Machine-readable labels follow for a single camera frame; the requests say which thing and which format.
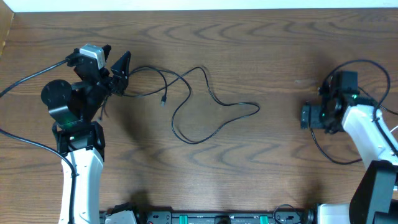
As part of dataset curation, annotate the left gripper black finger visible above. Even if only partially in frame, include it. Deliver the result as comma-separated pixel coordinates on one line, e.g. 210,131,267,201
102,44,111,60
111,51,131,93

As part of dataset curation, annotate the thin black cable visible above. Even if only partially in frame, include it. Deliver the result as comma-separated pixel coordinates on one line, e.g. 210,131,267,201
309,58,392,166

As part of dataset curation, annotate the black USB cable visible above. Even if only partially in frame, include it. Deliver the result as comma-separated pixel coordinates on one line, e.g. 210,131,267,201
123,65,261,146

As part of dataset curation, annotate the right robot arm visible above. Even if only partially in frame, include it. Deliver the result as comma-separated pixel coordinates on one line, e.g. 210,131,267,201
300,70,397,224

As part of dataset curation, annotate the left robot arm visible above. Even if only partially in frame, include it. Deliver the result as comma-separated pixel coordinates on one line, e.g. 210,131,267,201
41,44,131,223

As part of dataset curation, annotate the wooden side panel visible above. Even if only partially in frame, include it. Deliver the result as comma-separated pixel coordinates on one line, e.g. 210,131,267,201
0,0,14,55

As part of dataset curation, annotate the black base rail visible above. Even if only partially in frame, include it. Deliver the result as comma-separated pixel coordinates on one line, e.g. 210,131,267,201
99,203,317,224

